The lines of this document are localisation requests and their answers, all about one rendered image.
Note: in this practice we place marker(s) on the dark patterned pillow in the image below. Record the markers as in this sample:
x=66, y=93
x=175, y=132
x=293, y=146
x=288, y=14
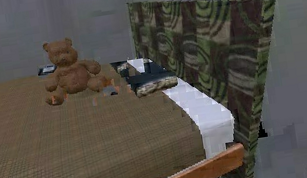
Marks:
x=146, y=78

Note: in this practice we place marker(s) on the brown teddy bear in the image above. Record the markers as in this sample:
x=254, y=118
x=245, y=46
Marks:
x=70, y=72

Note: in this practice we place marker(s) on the bed with green patterned headboard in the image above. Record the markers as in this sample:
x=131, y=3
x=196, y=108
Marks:
x=79, y=145

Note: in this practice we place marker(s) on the small dark flat device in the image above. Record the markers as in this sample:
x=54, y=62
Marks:
x=47, y=70

